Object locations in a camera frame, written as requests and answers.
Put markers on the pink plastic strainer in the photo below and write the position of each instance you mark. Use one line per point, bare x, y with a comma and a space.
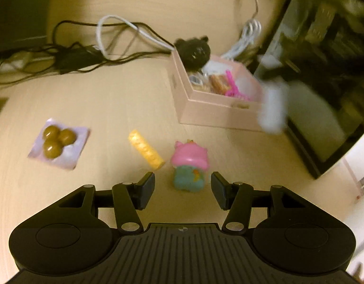
230, 86

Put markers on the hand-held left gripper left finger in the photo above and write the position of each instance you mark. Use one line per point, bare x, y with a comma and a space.
147, 190

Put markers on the pink and blue toy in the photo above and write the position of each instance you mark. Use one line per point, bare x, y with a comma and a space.
187, 157

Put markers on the pink cardboard box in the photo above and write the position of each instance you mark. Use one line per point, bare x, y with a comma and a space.
211, 113

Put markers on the black monitor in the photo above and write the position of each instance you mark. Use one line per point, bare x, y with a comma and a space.
16, 9

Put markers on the yellow toy brick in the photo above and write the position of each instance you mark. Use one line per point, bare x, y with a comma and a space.
146, 151

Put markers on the black monitor screen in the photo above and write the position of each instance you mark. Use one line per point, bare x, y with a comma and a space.
318, 130

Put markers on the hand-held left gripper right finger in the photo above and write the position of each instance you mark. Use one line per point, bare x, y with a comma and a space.
219, 190

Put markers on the black plush toy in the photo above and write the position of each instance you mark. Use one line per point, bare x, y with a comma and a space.
193, 53

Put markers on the black power adapter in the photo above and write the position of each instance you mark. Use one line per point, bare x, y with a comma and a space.
76, 58

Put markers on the olive brown ball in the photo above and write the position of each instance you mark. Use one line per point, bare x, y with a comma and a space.
51, 132
53, 148
67, 136

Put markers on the olives on white plate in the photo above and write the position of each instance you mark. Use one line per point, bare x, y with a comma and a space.
78, 142

